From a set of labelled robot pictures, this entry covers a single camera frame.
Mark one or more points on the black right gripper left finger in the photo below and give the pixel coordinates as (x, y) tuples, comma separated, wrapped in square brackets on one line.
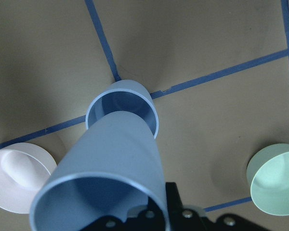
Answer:
[(141, 218)]

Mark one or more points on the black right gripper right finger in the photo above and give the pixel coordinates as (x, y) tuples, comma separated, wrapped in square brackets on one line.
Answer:
[(193, 218)]

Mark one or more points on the blue cup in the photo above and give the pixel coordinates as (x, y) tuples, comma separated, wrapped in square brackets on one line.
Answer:
[(124, 95), (115, 166)]

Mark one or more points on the green bowl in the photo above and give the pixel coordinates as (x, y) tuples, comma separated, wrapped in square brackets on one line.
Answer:
[(268, 179)]

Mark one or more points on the blue cup standing on table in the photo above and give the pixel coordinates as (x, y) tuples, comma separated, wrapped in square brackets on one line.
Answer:
[(124, 95)]

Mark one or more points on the pink bowl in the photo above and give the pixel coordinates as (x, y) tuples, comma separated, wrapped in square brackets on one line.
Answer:
[(24, 169)]

